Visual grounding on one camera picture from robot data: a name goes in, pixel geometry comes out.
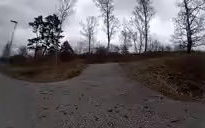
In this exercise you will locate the low brown hedge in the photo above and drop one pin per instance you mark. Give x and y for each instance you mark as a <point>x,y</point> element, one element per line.
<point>90,57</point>

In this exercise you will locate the grey asphalt path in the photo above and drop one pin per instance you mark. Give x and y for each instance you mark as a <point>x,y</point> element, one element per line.
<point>100,100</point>

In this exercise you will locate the row of bare trees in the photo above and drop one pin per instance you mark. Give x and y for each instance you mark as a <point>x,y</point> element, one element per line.
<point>140,26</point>

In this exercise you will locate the dry grass patch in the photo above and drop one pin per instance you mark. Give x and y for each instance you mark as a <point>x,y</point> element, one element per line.
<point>43,71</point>

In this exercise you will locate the dark pine tree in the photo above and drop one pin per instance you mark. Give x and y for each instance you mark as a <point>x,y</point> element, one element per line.
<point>45,35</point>

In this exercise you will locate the dry grass slope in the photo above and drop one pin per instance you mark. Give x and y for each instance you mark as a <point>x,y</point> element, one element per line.
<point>176,76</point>

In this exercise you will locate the street lamp pole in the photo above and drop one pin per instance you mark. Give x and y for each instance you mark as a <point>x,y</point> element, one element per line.
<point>12,35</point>

